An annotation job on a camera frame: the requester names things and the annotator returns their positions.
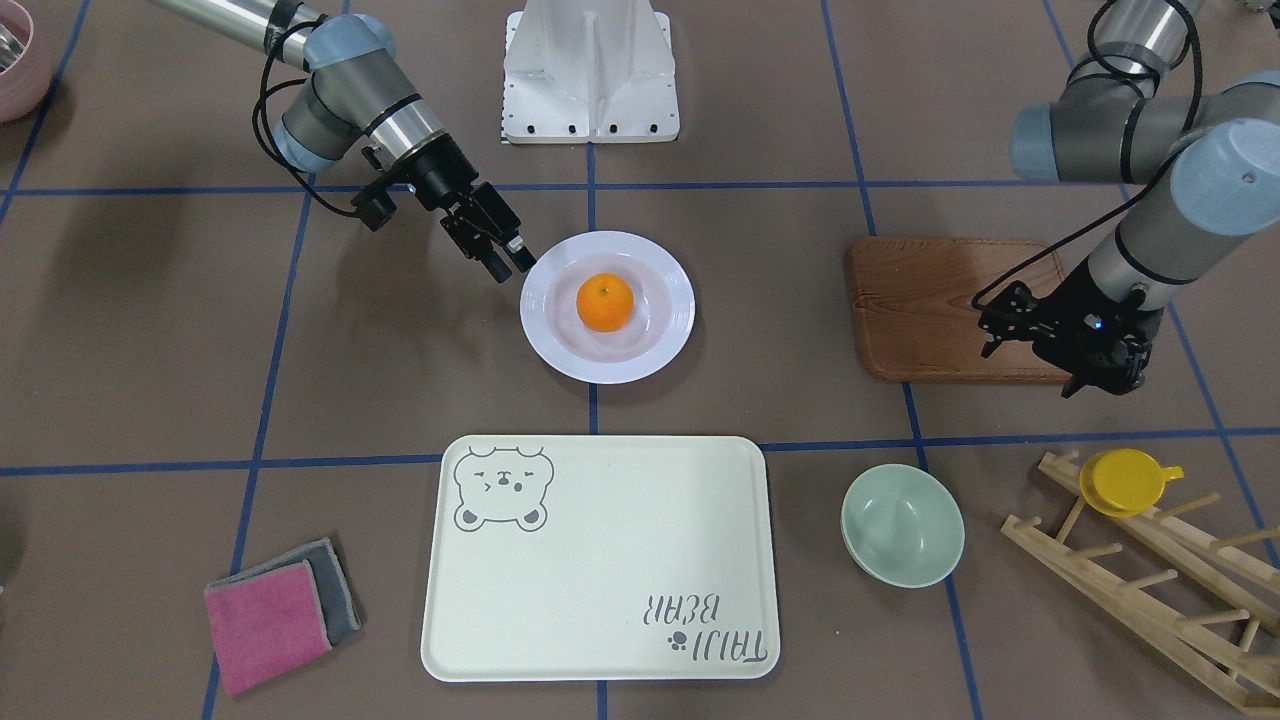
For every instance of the brown wooden cutting board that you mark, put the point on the brown wooden cutting board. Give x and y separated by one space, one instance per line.
910 299

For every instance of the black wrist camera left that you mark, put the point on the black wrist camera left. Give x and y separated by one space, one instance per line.
1013 316

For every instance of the metal scoop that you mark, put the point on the metal scoop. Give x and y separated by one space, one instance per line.
12 48

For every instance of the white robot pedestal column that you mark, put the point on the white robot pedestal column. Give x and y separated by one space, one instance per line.
589 72

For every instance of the yellow mug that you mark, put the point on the yellow mug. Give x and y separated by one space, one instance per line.
1125 482

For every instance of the wooden dish rack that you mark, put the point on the wooden dish rack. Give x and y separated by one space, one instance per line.
1211 608

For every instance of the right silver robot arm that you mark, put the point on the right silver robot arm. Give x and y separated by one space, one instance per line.
331 83

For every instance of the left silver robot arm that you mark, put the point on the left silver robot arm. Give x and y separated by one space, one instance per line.
1133 111

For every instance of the cream bear tray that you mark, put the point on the cream bear tray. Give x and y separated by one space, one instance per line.
564 558

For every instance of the pink cloth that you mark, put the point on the pink cloth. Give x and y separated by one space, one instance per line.
266 625

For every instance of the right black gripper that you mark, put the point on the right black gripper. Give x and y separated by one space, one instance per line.
437 177

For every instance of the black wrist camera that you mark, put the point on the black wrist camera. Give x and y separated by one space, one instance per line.
373 204
1013 316

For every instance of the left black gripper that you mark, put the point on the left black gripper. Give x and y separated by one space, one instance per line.
1128 357

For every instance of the green ceramic bowl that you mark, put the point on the green ceramic bowl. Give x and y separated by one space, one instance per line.
901 526

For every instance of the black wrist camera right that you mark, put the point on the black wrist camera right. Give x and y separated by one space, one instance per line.
373 204

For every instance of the grey cloth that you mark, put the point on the grey cloth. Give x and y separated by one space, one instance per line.
335 599

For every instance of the white round plate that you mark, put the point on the white round plate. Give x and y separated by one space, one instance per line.
665 308

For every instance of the orange fruit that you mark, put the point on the orange fruit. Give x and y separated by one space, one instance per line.
605 303

